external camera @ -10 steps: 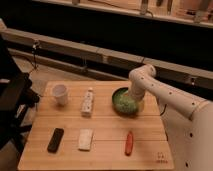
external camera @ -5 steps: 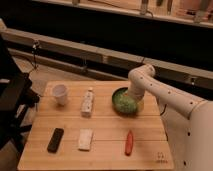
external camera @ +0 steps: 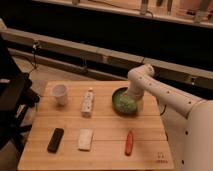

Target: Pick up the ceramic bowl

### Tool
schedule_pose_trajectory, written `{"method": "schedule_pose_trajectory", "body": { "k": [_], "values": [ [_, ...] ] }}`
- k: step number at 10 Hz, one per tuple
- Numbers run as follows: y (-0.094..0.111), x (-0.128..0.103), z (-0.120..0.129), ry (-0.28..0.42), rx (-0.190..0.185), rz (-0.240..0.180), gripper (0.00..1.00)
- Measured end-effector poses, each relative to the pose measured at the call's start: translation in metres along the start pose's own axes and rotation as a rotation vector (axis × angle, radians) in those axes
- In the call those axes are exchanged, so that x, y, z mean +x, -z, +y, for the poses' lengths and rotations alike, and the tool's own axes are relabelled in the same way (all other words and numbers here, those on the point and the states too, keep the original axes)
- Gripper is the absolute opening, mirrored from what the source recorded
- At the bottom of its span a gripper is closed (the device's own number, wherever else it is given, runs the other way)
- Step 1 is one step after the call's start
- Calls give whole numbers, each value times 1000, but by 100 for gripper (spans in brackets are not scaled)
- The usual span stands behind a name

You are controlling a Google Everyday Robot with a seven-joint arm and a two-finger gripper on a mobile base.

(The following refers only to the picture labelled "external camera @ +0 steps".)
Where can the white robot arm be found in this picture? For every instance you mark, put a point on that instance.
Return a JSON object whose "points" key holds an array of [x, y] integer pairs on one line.
{"points": [[198, 144]]}

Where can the white plastic cup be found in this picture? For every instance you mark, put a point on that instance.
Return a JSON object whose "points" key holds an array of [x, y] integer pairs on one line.
{"points": [[60, 94]]}

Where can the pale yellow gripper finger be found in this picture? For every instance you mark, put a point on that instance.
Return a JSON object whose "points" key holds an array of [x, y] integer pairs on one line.
{"points": [[140, 105]]}

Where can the white rectangular sponge block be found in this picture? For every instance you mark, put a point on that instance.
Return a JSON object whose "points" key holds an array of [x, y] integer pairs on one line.
{"points": [[85, 139]]}

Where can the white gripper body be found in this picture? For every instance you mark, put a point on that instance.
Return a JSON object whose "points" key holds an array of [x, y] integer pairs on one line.
{"points": [[135, 91]]}

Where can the green ceramic bowl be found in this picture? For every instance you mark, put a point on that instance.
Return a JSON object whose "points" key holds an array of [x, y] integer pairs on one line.
{"points": [[122, 103]]}

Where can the black remote control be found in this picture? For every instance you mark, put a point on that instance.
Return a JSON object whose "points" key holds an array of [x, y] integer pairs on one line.
{"points": [[55, 140]]}

